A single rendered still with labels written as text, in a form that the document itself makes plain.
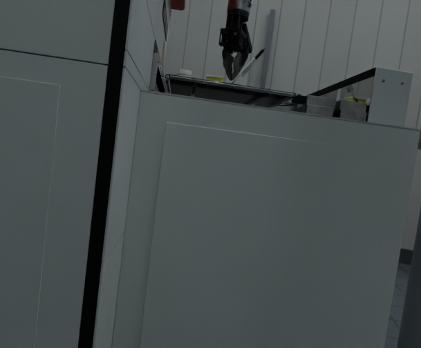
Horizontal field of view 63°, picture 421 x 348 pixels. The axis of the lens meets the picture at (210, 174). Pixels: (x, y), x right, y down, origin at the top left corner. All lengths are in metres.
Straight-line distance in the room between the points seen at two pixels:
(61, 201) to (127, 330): 0.38
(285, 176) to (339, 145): 0.14
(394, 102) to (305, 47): 2.29
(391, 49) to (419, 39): 0.21
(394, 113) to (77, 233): 0.75
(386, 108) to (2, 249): 0.84
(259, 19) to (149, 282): 2.77
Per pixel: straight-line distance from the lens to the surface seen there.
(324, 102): 1.07
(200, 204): 0.74
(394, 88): 0.95
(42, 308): 0.63
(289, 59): 3.16
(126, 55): 0.56
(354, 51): 3.24
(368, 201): 0.85
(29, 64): 0.59
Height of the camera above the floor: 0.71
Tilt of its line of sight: 4 degrees down
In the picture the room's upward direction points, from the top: 7 degrees clockwise
